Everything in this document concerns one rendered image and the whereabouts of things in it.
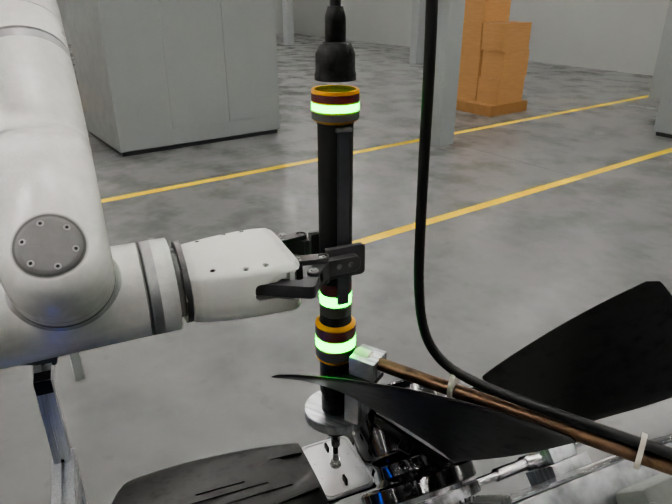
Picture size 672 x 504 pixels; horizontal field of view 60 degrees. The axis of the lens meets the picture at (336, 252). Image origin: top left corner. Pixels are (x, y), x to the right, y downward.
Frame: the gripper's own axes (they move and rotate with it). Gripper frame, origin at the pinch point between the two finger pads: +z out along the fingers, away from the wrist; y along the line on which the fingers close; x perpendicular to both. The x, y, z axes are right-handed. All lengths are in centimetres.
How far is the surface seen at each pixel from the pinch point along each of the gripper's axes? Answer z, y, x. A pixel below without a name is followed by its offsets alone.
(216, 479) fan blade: -14.1, -3.1, -27.6
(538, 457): 30.1, 2.1, -37.3
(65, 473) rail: -36, -49, -60
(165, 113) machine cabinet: 63, -620, -106
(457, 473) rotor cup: 11.3, 8.2, -26.8
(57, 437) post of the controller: -36, -53, -55
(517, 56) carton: 551, -634, -74
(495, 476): 21.3, 3.6, -35.9
